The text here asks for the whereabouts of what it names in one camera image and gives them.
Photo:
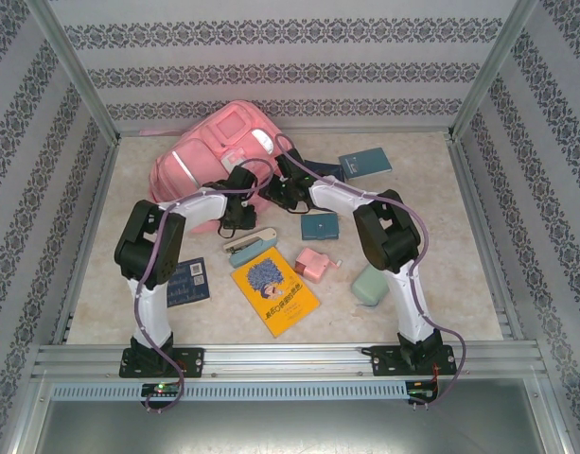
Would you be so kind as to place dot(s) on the aluminium frame post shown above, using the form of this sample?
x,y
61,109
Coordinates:
x,y
495,71
76,71

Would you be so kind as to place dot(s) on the dark blue book with QR codes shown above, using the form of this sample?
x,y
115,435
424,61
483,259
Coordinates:
x,y
192,284

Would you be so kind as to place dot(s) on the teal notebook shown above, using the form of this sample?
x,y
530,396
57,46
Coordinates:
x,y
365,163

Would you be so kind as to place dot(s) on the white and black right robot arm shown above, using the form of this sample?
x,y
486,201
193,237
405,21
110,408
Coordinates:
x,y
408,302

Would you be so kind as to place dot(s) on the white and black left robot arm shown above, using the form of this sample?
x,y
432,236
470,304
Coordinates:
x,y
152,307

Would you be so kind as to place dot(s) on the white and teal stapler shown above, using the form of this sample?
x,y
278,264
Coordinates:
x,y
251,248

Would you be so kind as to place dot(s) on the teal snap wallet case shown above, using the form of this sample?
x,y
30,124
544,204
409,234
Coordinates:
x,y
320,227

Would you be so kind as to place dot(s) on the pink backpack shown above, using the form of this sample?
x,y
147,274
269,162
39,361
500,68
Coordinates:
x,y
195,156

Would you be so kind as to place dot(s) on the yellow book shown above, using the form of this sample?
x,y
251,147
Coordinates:
x,y
275,293

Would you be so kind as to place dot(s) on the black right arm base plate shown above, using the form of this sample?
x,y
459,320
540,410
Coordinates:
x,y
381,361

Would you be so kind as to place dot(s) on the mint green pencil case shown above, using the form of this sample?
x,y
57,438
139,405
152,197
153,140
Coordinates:
x,y
369,286

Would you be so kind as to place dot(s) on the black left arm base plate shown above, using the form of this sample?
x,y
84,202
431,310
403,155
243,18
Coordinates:
x,y
192,361

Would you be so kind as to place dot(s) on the grey metal sheet panel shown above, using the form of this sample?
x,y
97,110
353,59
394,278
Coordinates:
x,y
289,425

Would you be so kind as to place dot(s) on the aluminium frame side rail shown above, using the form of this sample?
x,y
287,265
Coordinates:
x,y
100,184
470,189

